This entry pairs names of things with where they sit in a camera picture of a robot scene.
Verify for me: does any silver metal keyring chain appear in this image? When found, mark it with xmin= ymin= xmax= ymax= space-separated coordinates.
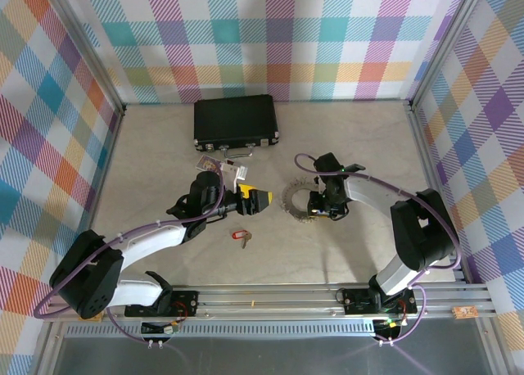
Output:
xmin=280 ymin=177 xmax=324 ymax=225

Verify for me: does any key with red tag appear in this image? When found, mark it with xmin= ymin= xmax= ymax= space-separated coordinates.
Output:
xmin=230 ymin=230 xmax=254 ymax=250

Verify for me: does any small picture card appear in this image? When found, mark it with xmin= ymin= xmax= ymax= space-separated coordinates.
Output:
xmin=195 ymin=154 xmax=225 ymax=174

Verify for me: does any perforated metal strip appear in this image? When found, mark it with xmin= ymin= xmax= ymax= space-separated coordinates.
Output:
xmin=65 ymin=323 xmax=377 ymax=339

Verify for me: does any small circuit board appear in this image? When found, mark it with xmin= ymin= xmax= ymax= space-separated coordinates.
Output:
xmin=141 ymin=320 xmax=182 ymax=336
xmin=375 ymin=316 xmax=407 ymax=330

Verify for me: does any grey metal panel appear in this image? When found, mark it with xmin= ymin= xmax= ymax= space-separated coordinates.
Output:
xmin=38 ymin=336 xmax=508 ymax=375

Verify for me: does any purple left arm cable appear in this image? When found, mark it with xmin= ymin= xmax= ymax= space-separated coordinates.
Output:
xmin=34 ymin=172 xmax=226 ymax=347

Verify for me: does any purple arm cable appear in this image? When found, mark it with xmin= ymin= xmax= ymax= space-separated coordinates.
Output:
xmin=34 ymin=172 xmax=226 ymax=347
xmin=294 ymin=152 xmax=466 ymax=347

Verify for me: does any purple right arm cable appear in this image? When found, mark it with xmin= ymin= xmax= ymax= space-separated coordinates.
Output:
xmin=294 ymin=152 xmax=466 ymax=347

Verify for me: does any black case with metal handle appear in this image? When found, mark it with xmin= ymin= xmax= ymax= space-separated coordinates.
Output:
xmin=192 ymin=94 xmax=282 ymax=158

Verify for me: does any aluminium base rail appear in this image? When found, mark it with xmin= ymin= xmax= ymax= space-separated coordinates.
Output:
xmin=40 ymin=284 xmax=496 ymax=323

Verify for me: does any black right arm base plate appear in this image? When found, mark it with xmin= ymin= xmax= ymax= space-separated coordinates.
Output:
xmin=341 ymin=287 xmax=418 ymax=315

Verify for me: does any aluminium side rail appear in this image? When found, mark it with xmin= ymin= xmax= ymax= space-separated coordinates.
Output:
xmin=77 ymin=108 xmax=126 ymax=245
xmin=407 ymin=100 xmax=472 ymax=284

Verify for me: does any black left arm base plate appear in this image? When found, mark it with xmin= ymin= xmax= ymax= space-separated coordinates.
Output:
xmin=124 ymin=289 xmax=201 ymax=318

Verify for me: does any aluminium frame post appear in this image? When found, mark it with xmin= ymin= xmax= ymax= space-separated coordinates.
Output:
xmin=48 ymin=0 xmax=126 ymax=118
xmin=407 ymin=0 xmax=492 ymax=112

